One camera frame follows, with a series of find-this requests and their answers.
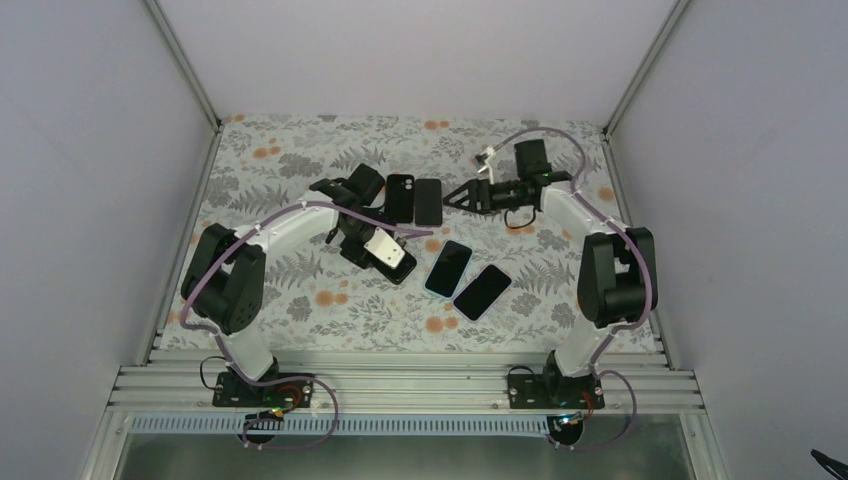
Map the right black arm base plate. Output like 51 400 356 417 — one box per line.
506 366 605 410

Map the aluminium frame post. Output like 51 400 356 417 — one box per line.
142 0 222 132
604 0 692 136

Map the smartphone in clear case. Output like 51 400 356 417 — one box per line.
452 265 512 321

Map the left aluminium frame post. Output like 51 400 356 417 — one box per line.
142 0 222 132

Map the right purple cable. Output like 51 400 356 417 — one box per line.
490 127 657 452

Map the aluminium mounting rail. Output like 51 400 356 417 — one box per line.
107 350 705 414

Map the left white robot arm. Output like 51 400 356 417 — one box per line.
180 164 416 405

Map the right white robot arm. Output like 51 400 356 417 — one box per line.
443 139 657 407

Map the purple smartphone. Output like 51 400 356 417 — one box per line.
414 178 443 227

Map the slotted grey cable duct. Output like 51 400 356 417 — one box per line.
129 412 549 437

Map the black phone case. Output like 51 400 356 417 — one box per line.
384 174 415 224

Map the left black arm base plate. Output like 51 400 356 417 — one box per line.
211 372 315 409

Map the black smartphone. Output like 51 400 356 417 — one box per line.
368 250 418 285

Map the floral patterned table mat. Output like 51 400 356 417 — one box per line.
173 113 657 355

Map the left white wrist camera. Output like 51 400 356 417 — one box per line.
364 227 406 269

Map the right aluminium frame post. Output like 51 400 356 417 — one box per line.
604 0 692 136

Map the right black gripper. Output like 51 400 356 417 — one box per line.
442 179 528 217

